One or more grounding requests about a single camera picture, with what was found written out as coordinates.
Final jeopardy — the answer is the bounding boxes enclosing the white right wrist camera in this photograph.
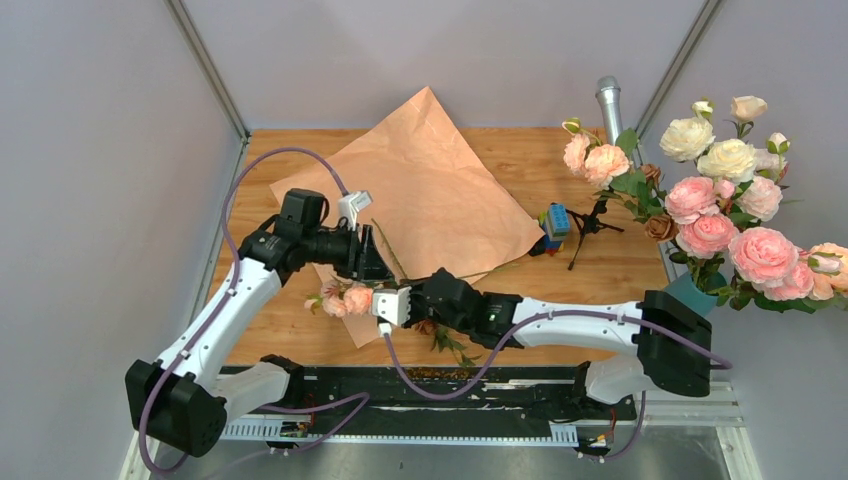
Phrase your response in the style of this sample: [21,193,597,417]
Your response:
[371,286,411,336]

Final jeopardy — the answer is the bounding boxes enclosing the white roses stem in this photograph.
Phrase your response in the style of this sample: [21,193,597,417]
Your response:
[659,100,757,184]

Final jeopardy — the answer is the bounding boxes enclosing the multicolour toy brick stack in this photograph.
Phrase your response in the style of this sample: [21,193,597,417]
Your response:
[528,212,566,257]

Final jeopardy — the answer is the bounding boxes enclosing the silver microphone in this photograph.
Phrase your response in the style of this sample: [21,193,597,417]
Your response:
[595,75,641,166]

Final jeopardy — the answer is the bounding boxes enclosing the pink roses stem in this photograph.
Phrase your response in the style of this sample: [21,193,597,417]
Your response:
[665,175,783,259]

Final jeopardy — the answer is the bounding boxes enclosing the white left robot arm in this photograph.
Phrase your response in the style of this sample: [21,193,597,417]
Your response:
[125,188,392,457]

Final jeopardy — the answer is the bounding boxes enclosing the dried brown roses stem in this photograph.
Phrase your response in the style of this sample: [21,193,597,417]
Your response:
[640,164,678,243]

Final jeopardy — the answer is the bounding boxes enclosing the blue toy brick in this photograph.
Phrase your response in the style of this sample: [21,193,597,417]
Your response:
[545,203,571,241]

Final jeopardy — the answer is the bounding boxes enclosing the brown kraft wrapping paper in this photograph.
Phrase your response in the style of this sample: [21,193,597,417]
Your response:
[268,86,546,350]

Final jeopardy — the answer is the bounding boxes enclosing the peach roses in vase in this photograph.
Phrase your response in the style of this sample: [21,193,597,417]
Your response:
[670,134,847,313]

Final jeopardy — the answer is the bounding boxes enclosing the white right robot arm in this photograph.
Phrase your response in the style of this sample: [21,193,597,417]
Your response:
[398,269,716,418]

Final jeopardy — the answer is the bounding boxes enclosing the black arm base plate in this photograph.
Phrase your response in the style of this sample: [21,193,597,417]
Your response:
[273,366,636,436]

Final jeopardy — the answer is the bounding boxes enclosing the single rose stem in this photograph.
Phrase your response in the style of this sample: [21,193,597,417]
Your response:
[728,95,768,141]

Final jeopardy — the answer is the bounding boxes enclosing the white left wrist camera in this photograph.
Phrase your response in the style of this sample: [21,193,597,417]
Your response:
[337,190,373,231]

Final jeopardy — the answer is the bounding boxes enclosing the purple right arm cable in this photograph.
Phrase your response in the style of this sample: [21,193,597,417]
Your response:
[382,308,734,462]

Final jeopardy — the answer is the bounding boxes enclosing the white slotted cable duct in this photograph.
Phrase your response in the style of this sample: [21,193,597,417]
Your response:
[220,415,579,447]

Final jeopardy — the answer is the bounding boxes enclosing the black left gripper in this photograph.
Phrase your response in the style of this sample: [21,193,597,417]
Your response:
[304,222,396,283]

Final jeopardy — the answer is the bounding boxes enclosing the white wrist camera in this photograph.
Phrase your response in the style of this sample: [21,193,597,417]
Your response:
[337,190,373,231]
[371,286,411,336]

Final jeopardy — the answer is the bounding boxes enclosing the teal ceramic vase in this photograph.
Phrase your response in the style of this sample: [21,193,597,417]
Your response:
[663,273,718,317]

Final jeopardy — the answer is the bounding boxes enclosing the peach roses stem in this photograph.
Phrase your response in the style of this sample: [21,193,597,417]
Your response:
[562,117,654,223]
[303,262,525,319]

